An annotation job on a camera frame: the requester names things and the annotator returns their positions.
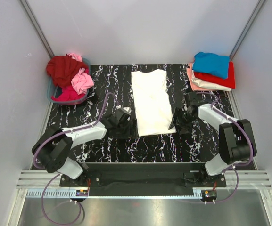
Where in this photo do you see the white t shirt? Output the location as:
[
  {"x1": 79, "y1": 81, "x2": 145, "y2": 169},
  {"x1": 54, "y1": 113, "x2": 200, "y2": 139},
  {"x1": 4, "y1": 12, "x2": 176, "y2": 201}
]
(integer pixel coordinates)
[{"x1": 131, "y1": 69, "x2": 176, "y2": 137}]

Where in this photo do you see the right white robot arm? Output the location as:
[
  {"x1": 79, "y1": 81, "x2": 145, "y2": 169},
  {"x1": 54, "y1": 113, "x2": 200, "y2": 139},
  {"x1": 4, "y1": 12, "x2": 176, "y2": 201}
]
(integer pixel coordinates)
[{"x1": 169, "y1": 104, "x2": 256, "y2": 176}]

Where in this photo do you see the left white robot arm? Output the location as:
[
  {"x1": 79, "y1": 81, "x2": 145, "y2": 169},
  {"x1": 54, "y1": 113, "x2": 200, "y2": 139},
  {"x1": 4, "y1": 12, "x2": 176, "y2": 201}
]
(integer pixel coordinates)
[{"x1": 32, "y1": 107, "x2": 138, "y2": 179}]

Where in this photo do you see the folded cream t shirt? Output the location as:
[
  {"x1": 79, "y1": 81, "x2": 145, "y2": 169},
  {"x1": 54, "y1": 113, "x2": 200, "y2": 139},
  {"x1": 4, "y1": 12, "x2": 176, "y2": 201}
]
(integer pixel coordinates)
[{"x1": 200, "y1": 81, "x2": 231, "y2": 92}]

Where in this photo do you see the folded salmon pink t shirt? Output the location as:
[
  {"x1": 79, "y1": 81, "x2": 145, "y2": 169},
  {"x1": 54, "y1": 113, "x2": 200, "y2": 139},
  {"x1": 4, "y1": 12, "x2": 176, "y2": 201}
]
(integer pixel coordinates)
[{"x1": 186, "y1": 63, "x2": 212, "y2": 91}]

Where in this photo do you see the folded red t shirt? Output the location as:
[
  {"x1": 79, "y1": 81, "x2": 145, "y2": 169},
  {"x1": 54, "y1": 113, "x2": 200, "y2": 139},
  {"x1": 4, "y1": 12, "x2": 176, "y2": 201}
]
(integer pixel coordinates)
[{"x1": 194, "y1": 62, "x2": 236, "y2": 89}]

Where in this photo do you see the light pink crumpled shirt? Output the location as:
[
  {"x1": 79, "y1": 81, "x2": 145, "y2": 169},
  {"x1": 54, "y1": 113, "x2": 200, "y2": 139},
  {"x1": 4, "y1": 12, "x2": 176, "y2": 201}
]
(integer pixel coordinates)
[{"x1": 68, "y1": 52, "x2": 95, "y2": 94}]

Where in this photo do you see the folded blue t shirt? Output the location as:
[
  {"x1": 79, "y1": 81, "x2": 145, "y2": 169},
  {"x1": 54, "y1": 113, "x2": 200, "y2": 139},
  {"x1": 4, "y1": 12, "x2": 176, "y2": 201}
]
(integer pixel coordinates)
[{"x1": 192, "y1": 52, "x2": 230, "y2": 79}]

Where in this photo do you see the magenta crumpled shirt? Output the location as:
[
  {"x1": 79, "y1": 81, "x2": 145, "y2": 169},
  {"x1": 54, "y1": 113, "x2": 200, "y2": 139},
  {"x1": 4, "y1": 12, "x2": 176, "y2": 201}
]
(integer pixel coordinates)
[{"x1": 51, "y1": 85, "x2": 85, "y2": 102}]

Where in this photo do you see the blue plastic laundry basket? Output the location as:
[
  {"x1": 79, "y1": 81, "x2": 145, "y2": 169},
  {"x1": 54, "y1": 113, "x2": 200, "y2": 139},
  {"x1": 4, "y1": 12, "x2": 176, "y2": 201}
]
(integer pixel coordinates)
[{"x1": 46, "y1": 54, "x2": 94, "y2": 105}]

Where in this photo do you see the dark red crumpled shirt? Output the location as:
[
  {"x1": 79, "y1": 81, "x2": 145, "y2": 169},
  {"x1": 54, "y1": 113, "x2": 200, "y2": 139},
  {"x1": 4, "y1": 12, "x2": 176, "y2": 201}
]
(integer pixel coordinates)
[{"x1": 46, "y1": 54, "x2": 89, "y2": 87}]

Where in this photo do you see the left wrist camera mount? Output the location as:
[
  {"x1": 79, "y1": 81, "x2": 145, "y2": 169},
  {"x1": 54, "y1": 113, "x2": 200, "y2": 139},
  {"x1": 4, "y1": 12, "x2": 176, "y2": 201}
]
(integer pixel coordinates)
[{"x1": 115, "y1": 107, "x2": 131, "y2": 124}]

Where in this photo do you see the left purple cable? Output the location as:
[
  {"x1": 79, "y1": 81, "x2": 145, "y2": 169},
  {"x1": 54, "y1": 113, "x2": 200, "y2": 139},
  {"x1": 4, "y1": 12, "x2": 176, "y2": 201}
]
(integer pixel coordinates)
[{"x1": 33, "y1": 92, "x2": 122, "y2": 223}]

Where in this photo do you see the purple cable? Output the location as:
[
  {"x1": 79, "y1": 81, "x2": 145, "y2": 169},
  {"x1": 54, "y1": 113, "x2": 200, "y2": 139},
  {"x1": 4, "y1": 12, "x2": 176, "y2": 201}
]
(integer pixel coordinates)
[
  {"x1": 33, "y1": 92, "x2": 122, "y2": 223},
  {"x1": 180, "y1": 91, "x2": 254, "y2": 204}
]

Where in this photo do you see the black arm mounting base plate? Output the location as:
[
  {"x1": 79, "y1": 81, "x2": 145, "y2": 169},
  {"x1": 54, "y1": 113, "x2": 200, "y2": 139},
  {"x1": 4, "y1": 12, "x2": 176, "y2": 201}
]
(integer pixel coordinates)
[{"x1": 60, "y1": 163, "x2": 226, "y2": 197}]

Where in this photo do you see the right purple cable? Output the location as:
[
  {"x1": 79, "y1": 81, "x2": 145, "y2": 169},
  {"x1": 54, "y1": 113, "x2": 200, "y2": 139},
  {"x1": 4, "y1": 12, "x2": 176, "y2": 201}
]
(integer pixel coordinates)
[{"x1": 180, "y1": 91, "x2": 254, "y2": 204}]

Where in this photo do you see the white slotted cable duct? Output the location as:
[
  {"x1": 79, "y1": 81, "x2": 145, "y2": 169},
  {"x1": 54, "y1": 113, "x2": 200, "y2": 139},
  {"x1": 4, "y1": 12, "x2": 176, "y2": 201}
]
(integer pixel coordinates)
[{"x1": 26, "y1": 188, "x2": 202, "y2": 200}]

